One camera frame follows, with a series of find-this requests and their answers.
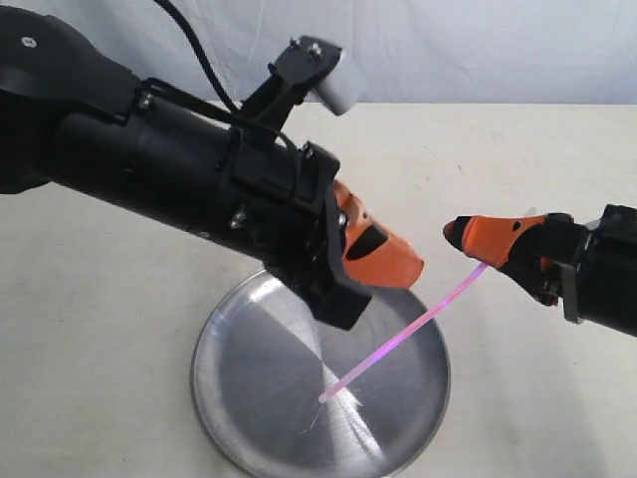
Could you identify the white backdrop cloth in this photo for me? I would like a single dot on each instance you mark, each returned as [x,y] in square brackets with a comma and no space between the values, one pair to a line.
[570,52]

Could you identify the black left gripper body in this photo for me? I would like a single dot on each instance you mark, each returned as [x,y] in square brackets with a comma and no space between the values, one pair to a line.
[277,204]

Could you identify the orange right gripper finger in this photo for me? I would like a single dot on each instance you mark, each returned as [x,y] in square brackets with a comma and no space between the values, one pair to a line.
[488,239]

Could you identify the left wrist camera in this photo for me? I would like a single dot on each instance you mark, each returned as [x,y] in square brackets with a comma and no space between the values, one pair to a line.
[308,66]

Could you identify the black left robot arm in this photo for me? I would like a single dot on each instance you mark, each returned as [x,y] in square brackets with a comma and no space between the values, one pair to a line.
[72,116]

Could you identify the thin pink stick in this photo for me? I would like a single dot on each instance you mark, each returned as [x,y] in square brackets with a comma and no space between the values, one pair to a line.
[394,342]

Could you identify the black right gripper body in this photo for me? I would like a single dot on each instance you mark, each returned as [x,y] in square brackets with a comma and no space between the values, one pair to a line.
[544,261]

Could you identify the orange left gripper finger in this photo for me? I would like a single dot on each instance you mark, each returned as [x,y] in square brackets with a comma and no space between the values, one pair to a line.
[373,255]

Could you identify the round steel plate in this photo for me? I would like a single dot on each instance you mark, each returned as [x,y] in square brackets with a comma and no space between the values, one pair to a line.
[262,361]

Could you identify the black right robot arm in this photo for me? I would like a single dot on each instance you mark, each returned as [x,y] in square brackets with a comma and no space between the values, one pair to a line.
[588,268]

